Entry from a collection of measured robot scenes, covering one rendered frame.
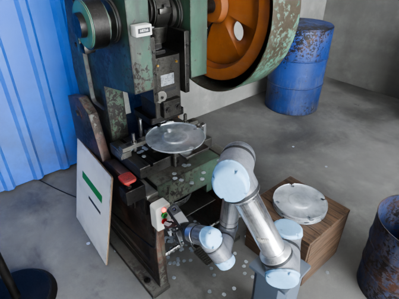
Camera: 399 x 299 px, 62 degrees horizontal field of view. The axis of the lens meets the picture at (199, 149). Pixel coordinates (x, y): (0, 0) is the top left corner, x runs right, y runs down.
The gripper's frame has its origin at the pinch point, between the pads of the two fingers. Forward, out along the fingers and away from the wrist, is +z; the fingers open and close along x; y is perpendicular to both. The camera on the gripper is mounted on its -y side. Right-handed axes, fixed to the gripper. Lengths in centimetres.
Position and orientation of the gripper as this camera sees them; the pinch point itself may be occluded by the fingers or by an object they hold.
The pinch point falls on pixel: (165, 221)
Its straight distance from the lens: 151.1
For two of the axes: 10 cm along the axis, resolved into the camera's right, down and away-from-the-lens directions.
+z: -5.6, 0.6, 8.3
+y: 3.2, 9.4, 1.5
